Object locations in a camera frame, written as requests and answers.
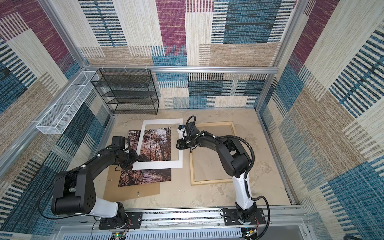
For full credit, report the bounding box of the autumn forest photo print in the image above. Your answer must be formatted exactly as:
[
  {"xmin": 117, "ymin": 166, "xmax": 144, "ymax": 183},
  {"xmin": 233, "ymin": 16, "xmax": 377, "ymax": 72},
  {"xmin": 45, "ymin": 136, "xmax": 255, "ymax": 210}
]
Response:
[{"xmin": 118, "ymin": 127, "xmax": 172, "ymax": 187}]

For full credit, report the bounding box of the light wooden picture frame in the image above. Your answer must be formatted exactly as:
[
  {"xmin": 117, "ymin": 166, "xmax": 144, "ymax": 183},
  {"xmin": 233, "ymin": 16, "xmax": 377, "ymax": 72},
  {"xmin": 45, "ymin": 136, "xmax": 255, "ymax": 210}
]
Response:
[{"xmin": 190, "ymin": 122, "xmax": 237, "ymax": 186}]

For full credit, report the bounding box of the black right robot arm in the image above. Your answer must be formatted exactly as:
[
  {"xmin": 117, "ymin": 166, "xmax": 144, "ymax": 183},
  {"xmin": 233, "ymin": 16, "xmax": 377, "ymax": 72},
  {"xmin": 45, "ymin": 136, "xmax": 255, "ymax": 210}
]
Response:
[{"xmin": 176, "ymin": 116, "xmax": 257, "ymax": 224}]

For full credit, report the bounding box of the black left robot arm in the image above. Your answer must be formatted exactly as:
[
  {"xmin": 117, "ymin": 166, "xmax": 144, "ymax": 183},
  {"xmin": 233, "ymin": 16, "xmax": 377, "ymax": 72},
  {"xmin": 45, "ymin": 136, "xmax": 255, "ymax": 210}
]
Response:
[{"xmin": 51, "ymin": 136, "xmax": 139, "ymax": 229}]

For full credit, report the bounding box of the brown cardboard backing board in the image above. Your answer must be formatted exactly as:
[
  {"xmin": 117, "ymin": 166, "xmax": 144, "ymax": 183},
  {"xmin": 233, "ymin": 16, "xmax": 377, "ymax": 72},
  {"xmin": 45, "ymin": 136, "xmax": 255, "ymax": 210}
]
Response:
[{"xmin": 103, "ymin": 166, "xmax": 161, "ymax": 202}]

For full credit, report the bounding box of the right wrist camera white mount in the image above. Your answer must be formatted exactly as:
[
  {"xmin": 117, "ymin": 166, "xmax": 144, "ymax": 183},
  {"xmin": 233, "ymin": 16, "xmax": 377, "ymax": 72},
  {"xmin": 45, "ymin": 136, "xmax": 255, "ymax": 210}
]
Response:
[{"xmin": 178, "ymin": 125, "xmax": 187, "ymax": 138}]

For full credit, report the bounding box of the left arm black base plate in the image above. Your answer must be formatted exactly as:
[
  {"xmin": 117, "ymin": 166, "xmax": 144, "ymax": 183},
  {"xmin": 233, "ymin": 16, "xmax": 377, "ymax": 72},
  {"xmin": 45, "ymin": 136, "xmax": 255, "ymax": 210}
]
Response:
[{"xmin": 99, "ymin": 212, "xmax": 143, "ymax": 230}]

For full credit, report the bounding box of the black wire mesh shelf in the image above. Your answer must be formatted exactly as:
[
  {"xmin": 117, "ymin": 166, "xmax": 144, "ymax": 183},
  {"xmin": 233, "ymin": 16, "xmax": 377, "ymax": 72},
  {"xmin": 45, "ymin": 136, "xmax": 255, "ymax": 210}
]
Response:
[{"xmin": 91, "ymin": 69, "xmax": 160, "ymax": 115}]

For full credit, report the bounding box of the white wire mesh basket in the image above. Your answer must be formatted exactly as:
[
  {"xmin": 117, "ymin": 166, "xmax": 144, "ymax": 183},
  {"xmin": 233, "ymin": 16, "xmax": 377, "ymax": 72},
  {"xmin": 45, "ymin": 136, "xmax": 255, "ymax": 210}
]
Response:
[{"xmin": 36, "ymin": 71, "xmax": 96, "ymax": 135}]

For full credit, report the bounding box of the aluminium mounting rail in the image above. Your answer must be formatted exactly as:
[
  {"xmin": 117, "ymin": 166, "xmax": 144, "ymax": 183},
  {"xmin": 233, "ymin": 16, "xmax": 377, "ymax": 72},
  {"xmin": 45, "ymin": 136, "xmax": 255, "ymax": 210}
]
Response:
[{"xmin": 50, "ymin": 205, "xmax": 316, "ymax": 240}]

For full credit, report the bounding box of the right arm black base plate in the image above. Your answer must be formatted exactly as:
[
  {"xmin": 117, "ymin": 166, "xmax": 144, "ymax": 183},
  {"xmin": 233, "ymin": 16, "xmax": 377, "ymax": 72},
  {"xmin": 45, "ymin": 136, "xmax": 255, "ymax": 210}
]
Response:
[{"xmin": 220, "ymin": 208, "xmax": 267, "ymax": 226}]

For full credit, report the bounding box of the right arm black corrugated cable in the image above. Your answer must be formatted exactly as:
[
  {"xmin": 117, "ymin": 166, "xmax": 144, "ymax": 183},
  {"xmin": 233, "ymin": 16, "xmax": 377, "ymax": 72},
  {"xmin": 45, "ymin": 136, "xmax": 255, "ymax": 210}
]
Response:
[{"xmin": 215, "ymin": 134, "xmax": 271, "ymax": 240}]

